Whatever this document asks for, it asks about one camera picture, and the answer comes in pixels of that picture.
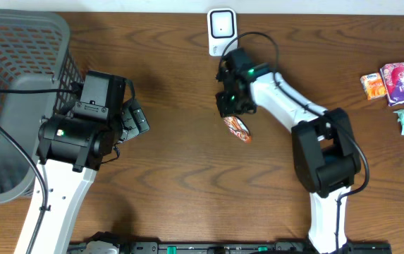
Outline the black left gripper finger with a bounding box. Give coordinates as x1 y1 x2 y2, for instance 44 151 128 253
131 99 150 133
121 109 140 140

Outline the orange chocolate bar wrapper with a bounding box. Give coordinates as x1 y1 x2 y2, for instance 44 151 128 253
223 116 252 143

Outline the orange Kleenex tissue pack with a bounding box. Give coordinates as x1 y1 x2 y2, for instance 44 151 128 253
360 73 387 100

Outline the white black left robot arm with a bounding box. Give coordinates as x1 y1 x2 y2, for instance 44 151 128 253
15 71 149 253

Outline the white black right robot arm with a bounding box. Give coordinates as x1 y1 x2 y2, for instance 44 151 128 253
216 48 361 253

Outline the white barcode scanner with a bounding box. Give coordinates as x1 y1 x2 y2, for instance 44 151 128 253
207 8 238 56

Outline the grey plastic mesh basket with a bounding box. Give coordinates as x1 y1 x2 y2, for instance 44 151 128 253
0 10 82 203

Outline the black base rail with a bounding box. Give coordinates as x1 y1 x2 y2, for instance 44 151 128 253
67 231 393 254

